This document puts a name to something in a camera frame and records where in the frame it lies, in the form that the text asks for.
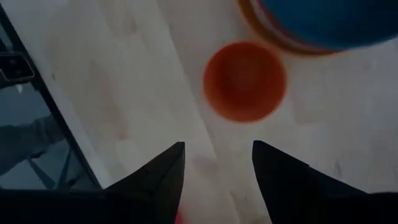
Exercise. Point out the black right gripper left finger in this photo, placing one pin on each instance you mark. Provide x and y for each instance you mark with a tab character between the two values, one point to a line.
155	193

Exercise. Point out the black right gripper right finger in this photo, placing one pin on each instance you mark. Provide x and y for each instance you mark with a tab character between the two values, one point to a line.
298	193

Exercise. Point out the pink bowl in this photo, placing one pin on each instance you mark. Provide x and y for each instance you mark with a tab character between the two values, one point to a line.
179	219

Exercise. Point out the orange cup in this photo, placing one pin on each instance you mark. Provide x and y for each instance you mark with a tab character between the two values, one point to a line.
245	81

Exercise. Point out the teal blue bowl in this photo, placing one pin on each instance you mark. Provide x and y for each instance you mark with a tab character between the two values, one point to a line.
326	21

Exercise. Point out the light orange bowl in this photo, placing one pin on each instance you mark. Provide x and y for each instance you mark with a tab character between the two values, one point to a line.
252	17

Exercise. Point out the black metal table frame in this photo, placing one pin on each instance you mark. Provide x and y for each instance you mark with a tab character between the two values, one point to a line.
49	102

